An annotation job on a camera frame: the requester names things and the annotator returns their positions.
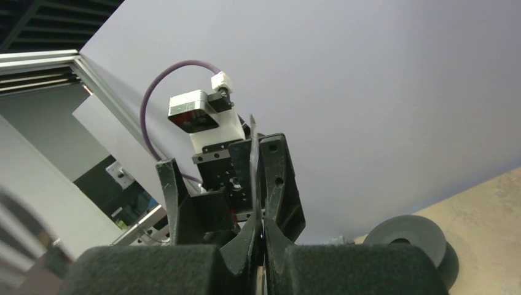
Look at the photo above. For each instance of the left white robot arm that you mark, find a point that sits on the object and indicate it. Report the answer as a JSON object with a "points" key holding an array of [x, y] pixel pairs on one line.
{"points": [[231, 127]]}

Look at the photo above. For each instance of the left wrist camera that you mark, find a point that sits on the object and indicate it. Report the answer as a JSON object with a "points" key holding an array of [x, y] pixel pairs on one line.
{"points": [[198, 111]]}

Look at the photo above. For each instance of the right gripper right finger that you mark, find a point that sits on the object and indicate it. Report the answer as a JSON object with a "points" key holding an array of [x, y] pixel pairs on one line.
{"points": [[347, 269]]}

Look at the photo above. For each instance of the grey round speaker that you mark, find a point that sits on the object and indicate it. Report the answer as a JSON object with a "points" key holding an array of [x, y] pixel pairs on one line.
{"points": [[423, 233]]}

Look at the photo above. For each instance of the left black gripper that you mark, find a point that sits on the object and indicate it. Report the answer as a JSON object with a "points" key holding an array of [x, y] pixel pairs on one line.
{"points": [[212, 217]]}

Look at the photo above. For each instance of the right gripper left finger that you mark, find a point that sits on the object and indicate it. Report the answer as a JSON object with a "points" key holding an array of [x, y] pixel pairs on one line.
{"points": [[179, 269]]}

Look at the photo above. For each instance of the metal tongs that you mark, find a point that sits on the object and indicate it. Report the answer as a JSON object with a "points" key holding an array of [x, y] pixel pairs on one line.
{"points": [[260, 283]]}

